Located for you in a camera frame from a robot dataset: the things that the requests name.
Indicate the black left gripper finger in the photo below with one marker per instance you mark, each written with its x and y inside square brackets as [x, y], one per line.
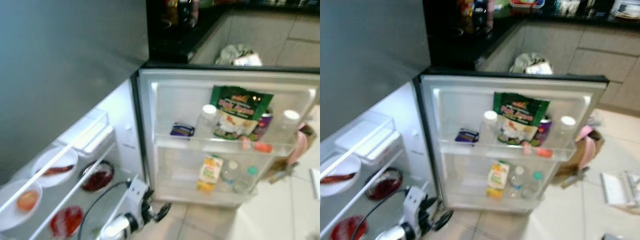
[444, 220]
[430, 201]
[163, 212]
[148, 194]

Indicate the yellow green juice carton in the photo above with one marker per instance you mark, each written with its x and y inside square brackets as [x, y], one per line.
[210, 172]
[498, 179]

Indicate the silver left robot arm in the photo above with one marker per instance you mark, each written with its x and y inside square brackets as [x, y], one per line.
[116, 229]
[397, 233]

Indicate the open fridge door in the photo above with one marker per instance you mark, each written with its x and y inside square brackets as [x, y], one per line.
[175, 100]
[460, 105]

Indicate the grey fridge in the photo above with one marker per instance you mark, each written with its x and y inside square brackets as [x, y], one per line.
[365, 60]
[60, 60]

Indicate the steel bowl red food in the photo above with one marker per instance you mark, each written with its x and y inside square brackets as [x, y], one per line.
[97, 177]
[384, 185]

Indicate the dark blue packet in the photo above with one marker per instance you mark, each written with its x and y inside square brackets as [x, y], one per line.
[466, 135]
[181, 130]

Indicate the water bottle blue label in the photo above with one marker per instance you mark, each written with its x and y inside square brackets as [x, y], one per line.
[230, 172]
[518, 180]

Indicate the covered red bowl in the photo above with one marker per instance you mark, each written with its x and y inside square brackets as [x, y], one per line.
[65, 221]
[347, 228]

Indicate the white plastic container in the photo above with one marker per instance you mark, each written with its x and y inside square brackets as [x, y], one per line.
[367, 137]
[87, 132]

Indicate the clear bottle green cap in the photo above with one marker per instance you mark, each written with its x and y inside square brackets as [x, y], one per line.
[534, 186]
[246, 181]

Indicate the small bottle white cap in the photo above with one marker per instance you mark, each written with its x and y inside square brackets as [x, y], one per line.
[289, 125]
[206, 120]
[488, 126]
[566, 131]

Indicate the white bowl with sausage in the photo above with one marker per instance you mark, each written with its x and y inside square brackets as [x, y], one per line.
[52, 167]
[336, 175]

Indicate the tube with orange cap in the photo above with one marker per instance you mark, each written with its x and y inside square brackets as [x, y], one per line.
[260, 146]
[540, 151]

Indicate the green snack bag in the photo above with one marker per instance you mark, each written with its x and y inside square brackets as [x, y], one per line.
[520, 120]
[237, 112]

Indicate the white bowl orange fruit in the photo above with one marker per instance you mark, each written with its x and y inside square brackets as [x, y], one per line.
[20, 200]

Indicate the purple drink can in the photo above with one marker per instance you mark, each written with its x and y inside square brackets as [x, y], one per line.
[542, 130]
[264, 125]

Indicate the brown hanging cloth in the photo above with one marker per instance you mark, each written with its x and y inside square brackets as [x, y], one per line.
[297, 150]
[582, 155]

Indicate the pink hanging cloth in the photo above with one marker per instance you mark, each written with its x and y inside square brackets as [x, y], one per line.
[584, 145]
[299, 145]

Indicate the green cloth bag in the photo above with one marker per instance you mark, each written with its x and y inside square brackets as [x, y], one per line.
[527, 61]
[234, 52]

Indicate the black kitchen counter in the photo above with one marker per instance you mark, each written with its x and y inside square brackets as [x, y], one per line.
[175, 30]
[455, 35]

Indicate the small cardboard box white label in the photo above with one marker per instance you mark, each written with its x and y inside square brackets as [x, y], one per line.
[541, 68]
[247, 60]

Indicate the pink bottle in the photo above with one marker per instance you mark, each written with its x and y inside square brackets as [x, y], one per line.
[490, 9]
[195, 10]

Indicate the orange snack packet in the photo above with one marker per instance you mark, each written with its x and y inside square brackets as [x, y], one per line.
[171, 4]
[466, 7]

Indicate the beige kitchen cabinets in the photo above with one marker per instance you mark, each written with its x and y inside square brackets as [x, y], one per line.
[270, 35]
[575, 50]

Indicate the red tray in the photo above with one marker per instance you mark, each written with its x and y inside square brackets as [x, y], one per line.
[527, 3]

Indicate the white bowl on saucer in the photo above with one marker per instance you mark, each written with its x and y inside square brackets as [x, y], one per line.
[630, 11]

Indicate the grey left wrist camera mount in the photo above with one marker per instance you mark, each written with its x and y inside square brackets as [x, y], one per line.
[414, 202]
[135, 192]

